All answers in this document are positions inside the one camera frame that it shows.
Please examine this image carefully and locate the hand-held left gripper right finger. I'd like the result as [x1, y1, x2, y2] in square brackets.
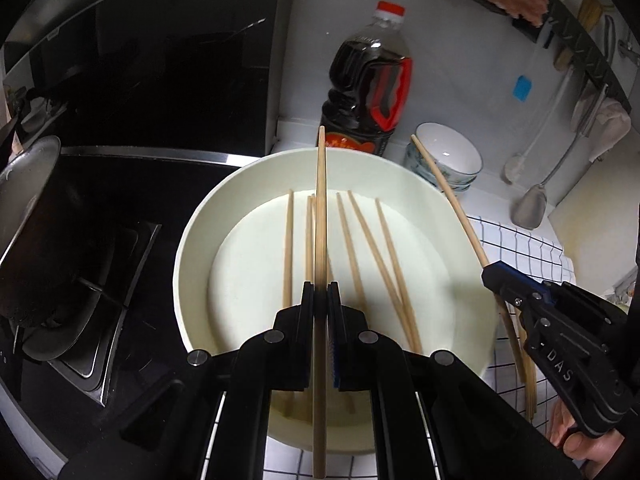
[326, 280, 583, 480]

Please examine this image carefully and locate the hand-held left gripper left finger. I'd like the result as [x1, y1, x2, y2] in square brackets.
[57, 280, 316, 480]

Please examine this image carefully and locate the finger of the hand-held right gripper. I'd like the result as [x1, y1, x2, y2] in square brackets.
[481, 261, 539, 329]
[504, 265, 592, 307]

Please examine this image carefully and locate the pile of bamboo sticks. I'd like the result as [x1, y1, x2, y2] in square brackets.
[517, 310, 538, 421]

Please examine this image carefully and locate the white oval basin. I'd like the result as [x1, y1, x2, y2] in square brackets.
[172, 147, 501, 457]

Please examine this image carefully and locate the person's right hand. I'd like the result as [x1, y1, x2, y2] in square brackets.
[547, 400, 627, 477]

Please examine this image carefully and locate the white black checkered cloth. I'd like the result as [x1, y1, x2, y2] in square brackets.
[215, 215, 576, 480]

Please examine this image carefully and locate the metal cooking spatula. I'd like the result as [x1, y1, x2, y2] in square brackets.
[511, 15, 617, 231]

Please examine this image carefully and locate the white cutting board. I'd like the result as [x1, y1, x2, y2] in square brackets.
[547, 160, 640, 311]

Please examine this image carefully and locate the floral ceramic bowl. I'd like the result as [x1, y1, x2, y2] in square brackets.
[412, 122, 484, 181]
[406, 155, 473, 196]
[404, 142, 481, 188]

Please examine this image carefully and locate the white dish brush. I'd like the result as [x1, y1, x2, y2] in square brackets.
[502, 67, 576, 184]

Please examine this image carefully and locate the beige hanging rag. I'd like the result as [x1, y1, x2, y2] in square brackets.
[572, 95, 632, 163]

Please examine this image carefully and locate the black gas stove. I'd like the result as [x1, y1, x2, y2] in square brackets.
[0, 146, 271, 461]

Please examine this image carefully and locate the dark soy sauce bottle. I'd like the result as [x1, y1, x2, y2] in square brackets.
[320, 0, 415, 158]

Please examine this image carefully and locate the wooden hanging utensil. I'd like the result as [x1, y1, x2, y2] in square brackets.
[579, 0, 602, 33]

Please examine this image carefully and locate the metal cooking pot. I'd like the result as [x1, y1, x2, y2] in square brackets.
[0, 134, 118, 361]

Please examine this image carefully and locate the black wall rail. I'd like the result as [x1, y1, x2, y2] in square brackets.
[405, 0, 631, 111]

